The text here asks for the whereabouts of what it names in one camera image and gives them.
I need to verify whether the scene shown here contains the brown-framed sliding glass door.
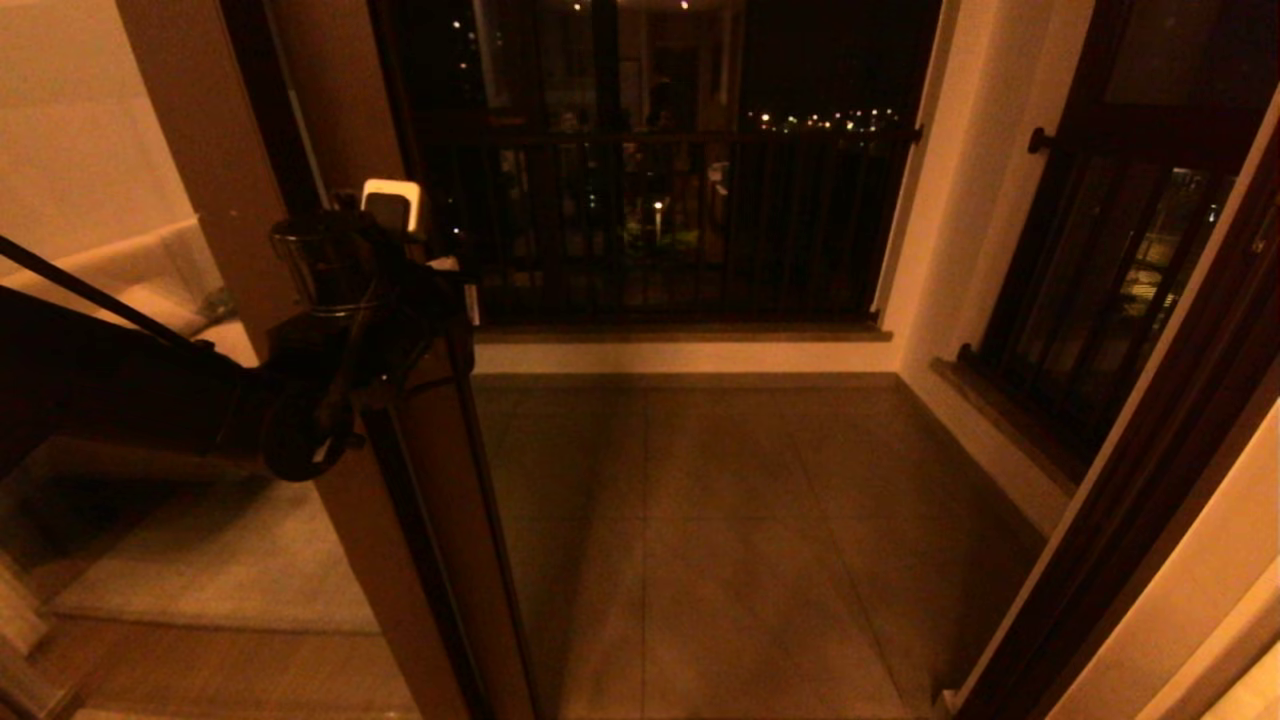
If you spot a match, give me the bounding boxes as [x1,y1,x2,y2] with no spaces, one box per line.
[265,0,546,720]

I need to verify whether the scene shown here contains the left wrist silver cylinder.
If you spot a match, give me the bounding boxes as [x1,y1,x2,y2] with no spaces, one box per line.
[270,210,383,319]

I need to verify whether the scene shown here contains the brown-framed fixed glass panel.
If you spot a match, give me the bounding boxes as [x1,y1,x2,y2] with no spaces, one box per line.
[0,0,471,720]

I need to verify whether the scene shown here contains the green balcony plants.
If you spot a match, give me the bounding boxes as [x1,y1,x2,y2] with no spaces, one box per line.
[620,225,701,257]

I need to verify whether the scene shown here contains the long stone railing sill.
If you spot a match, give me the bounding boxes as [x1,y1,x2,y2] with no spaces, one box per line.
[472,322,896,347]

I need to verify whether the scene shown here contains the wide dark metal balcony railing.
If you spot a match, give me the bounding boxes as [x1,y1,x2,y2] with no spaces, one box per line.
[430,125,926,326]

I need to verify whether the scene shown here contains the short stone side sill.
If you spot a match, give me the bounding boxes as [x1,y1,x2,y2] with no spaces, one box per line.
[932,358,1096,491]

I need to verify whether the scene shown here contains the narrow dark metal side railing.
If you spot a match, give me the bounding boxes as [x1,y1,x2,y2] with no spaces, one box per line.
[960,0,1280,471]

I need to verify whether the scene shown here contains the dark brown door jamb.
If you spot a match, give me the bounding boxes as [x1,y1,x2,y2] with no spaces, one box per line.
[955,110,1280,720]

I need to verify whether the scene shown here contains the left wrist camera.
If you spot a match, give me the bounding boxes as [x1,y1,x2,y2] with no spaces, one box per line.
[360,178,427,239]

